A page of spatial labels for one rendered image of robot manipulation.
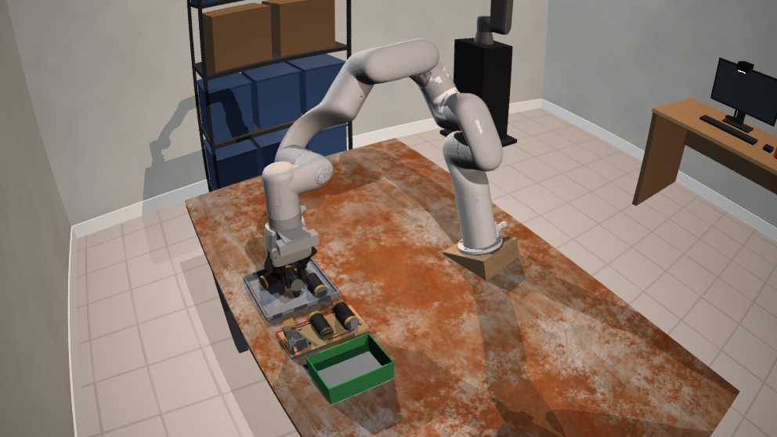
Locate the green open-top box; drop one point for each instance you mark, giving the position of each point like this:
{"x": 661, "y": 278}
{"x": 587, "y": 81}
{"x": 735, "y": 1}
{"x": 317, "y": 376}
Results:
{"x": 349, "y": 369}

